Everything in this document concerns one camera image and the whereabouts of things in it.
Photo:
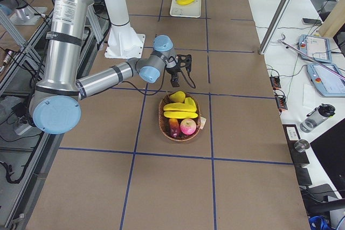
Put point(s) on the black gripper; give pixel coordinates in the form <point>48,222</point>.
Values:
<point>172,70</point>

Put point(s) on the yellow banana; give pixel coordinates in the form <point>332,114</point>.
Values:
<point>184,2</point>
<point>180,114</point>

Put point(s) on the paper basket tag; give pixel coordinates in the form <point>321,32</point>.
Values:
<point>202,122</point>

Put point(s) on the brown wicker basket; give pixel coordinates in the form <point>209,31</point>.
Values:
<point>164,122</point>

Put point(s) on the yellow pear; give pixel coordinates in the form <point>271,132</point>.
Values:
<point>178,96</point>

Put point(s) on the white rectangular bear tray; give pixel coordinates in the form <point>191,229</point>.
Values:
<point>192,10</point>

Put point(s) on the yellow curved fruit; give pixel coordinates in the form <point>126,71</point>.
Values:
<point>189,106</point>

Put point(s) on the red pink apple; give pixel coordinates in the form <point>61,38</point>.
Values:
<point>188,126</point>

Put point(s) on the purple red mango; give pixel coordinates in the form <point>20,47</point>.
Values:
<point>174,127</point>

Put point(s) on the orange circuit board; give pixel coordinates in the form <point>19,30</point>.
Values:
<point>275,82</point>

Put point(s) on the black smartphone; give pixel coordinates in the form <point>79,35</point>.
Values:
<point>309,21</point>

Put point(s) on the far blue teach pendant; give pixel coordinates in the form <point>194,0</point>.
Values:
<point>315,47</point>

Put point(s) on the blue teach pendant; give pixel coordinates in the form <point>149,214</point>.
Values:
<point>325,82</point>
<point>315,47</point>

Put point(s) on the silver metal cup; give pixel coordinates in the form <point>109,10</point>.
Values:
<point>301,145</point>

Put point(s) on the clear grey water bottle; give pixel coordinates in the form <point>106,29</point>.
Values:
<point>317,117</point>

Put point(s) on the near blue teach pendant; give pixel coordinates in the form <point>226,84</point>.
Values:
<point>325,82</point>

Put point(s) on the aluminium frame post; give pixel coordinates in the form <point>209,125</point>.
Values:
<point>273,25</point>

